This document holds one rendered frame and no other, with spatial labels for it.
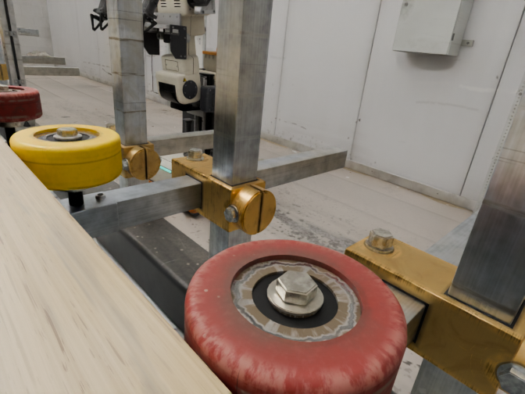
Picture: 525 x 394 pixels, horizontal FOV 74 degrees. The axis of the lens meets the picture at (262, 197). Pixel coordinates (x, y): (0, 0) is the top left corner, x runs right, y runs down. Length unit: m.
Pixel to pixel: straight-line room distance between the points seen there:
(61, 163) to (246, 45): 0.18
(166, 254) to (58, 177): 0.26
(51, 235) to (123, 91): 0.39
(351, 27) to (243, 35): 3.12
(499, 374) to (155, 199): 0.30
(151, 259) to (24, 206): 0.33
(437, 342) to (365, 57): 3.14
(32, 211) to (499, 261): 0.25
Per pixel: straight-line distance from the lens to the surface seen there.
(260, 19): 0.35
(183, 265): 0.51
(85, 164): 0.30
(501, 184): 0.23
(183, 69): 2.08
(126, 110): 0.56
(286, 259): 0.15
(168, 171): 2.17
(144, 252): 0.54
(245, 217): 0.35
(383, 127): 3.24
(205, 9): 1.98
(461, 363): 0.27
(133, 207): 0.36
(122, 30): 0.55
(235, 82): 0.34
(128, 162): 0.56
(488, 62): 2.97
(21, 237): 0.19
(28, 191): 0.24
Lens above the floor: 0.99
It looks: 23 degrees down
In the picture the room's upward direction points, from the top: 6 degrees clockwise
